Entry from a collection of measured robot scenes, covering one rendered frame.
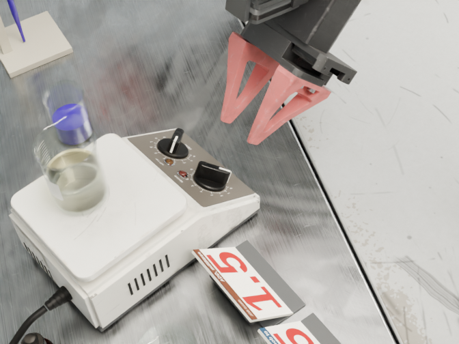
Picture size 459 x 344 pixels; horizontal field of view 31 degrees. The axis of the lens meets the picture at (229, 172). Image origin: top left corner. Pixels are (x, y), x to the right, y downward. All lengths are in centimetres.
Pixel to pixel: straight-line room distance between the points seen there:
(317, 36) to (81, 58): 40
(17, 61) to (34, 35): 5
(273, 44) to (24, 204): 26
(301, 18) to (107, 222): 24
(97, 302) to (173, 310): 8
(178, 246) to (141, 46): 33
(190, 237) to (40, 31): 39
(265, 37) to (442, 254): 27
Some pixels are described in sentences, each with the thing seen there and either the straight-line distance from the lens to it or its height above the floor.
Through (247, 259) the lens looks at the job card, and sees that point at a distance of 78.
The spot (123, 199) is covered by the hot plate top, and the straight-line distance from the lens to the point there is 73.
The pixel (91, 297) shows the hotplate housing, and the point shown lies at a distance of 71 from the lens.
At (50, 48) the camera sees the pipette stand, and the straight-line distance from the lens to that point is 101.
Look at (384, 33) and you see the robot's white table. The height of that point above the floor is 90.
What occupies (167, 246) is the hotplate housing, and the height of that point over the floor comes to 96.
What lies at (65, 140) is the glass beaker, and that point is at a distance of 73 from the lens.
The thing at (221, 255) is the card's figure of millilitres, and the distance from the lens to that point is 77.
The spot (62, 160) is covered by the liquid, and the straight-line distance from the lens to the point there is 73.
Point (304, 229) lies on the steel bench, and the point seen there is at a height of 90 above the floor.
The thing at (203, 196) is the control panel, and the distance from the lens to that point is 76.
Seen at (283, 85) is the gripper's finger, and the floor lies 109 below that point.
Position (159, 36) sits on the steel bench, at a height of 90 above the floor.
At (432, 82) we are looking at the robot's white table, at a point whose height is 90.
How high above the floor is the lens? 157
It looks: 51 degrees down
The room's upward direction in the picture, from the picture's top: 6 degrees counter-clockwise
